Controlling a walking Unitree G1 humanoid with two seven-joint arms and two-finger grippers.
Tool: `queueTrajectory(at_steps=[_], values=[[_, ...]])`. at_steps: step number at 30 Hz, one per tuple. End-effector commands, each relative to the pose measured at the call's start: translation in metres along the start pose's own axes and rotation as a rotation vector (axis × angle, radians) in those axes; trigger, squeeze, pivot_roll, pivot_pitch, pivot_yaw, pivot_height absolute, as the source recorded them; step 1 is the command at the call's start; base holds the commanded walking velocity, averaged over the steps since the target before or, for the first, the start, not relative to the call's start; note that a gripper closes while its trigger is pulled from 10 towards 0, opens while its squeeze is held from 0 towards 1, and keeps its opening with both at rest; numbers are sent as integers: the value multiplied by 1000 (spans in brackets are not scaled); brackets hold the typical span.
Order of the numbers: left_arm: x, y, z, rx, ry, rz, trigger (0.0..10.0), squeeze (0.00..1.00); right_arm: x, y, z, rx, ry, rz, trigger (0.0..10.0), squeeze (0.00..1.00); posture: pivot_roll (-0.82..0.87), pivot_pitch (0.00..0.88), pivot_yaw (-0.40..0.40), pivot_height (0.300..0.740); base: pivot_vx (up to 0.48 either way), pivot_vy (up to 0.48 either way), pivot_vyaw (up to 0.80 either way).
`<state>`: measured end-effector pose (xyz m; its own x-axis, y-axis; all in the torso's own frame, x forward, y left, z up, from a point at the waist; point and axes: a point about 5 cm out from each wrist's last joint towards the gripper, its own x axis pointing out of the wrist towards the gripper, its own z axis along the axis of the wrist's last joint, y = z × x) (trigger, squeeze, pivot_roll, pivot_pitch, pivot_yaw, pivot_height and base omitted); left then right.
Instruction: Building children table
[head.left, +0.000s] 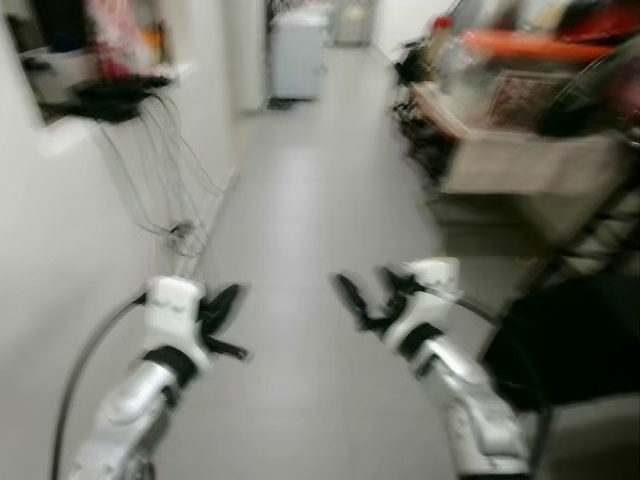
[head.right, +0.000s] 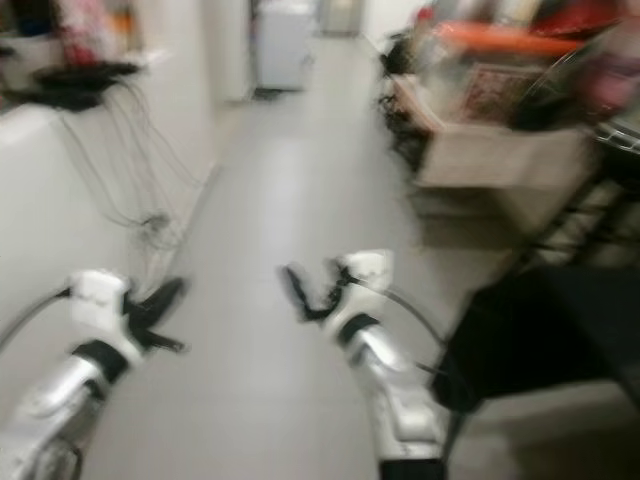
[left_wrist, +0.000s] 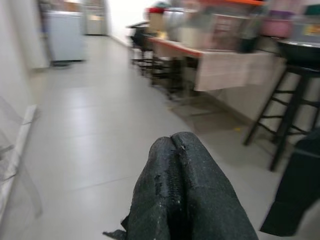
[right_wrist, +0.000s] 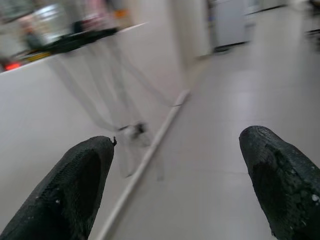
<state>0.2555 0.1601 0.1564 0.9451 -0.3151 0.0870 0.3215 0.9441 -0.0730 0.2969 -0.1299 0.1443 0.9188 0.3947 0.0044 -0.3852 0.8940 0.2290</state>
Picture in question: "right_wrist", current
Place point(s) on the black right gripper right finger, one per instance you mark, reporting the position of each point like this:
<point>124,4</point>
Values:
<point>287,187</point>

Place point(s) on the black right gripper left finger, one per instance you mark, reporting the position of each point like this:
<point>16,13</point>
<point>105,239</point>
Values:
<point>62,195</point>

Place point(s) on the white fridge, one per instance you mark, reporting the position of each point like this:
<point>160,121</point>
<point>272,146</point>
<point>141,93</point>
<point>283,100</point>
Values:
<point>231,22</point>

